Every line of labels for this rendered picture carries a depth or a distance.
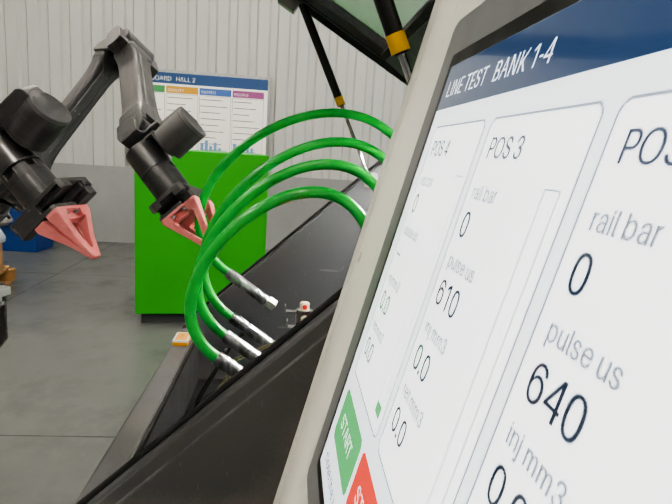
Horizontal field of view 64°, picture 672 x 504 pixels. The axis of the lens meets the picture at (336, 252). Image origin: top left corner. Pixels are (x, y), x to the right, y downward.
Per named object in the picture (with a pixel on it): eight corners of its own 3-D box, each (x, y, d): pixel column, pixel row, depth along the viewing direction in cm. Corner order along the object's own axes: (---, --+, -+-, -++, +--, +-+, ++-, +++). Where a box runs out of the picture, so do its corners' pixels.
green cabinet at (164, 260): (254, 294, 505) (259, 153, 481) (262, 323, 422) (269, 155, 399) (148, 293, 483) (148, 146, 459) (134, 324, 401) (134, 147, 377)
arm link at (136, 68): (141, 73, 125) (102, 37, 117) (159, 57, 124) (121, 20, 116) (156, 177, 95) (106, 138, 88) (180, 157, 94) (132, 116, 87)
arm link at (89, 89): (135, 59, 131) (101, 26, 124) (163, 58, 122) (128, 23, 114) (21, 210, 120) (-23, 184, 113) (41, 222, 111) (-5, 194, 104)
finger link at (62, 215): (92, 250, 69) (44, 195, 69) (58, 284, 71) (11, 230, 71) (122, 243, 76) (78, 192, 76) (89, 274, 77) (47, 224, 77)
